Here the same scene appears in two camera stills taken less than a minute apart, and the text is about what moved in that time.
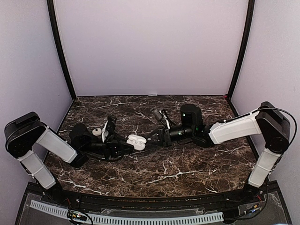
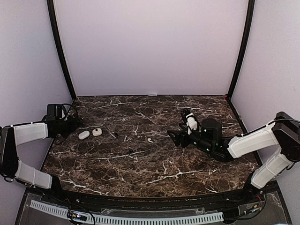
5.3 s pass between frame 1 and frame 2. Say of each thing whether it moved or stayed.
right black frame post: stayed
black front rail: stayed
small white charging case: stayed
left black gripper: moved
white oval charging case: moved
